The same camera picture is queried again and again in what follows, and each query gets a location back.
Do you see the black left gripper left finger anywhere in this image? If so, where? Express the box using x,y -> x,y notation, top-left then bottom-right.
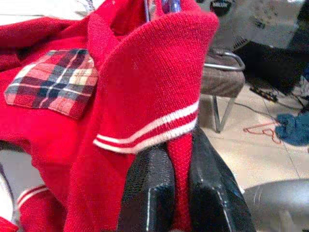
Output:
117,145 -> 176,232

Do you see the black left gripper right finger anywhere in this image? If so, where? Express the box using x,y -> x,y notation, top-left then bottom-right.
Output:
189,128 -> 256,232

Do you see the red polo shirt plaid trim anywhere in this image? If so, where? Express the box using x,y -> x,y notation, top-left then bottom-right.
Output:
0,0 -> 221,232

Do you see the purple plastic hanger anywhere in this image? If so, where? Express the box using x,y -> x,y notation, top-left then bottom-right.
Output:
161,0 -> 182,13

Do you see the plain white t-shirt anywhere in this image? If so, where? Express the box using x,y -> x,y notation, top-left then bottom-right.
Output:
0,0 -> 97,24

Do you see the teal blue cloth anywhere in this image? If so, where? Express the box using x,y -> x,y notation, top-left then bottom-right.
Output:
275,112 -> 309,153

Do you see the black power strip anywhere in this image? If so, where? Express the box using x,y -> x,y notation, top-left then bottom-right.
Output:
250,86 -> 278,102

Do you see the grey chair with metal legs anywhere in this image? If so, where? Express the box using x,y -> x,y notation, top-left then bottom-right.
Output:
200,47 -> 246,133

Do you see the black bulky equipment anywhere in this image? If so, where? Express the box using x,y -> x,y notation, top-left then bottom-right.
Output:
235,41 -> 306,95

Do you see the red wire hanger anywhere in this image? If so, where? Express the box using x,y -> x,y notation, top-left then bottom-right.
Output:
243,120 -> 283,145

